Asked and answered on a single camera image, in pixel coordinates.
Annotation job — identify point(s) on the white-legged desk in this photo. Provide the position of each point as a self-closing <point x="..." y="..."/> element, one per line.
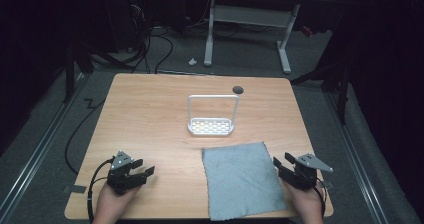
<point x="250" y="15"/>

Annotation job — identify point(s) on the black metal stand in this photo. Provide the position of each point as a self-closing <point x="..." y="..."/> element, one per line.
<point x="341" y="84"/>
<point x="70" y="70"/>

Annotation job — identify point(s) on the grey tape strip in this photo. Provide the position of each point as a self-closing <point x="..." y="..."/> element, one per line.
<point x="328" y="184"/>
<point x="77" y="188"/>

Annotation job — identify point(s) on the grey-blue cloth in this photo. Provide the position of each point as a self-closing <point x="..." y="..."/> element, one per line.
<point x="241" y="180"/>

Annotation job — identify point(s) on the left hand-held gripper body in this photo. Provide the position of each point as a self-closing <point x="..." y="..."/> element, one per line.
<point x="120" y="175"/>

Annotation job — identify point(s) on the metal floor rail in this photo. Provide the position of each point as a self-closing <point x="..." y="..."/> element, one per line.
<point x="356" y="160"/>
<point x="36" y="154"/>

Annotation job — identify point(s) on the red object under desk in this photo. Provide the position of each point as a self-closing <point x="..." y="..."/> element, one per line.
<point x="307" y="31"/>

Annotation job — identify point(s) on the dark table grommet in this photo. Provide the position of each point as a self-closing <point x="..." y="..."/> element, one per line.
<point x="237" y="90"/>

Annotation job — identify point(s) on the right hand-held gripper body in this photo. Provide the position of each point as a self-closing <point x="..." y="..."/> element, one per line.
<point x="305" y="172"/>

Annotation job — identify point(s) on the person's right hand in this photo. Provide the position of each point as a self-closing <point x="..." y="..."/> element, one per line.
<point x="305" y="204"/>

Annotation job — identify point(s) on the white paper scrap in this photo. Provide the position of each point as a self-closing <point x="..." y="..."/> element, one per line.
<point x="192" y="62"/>

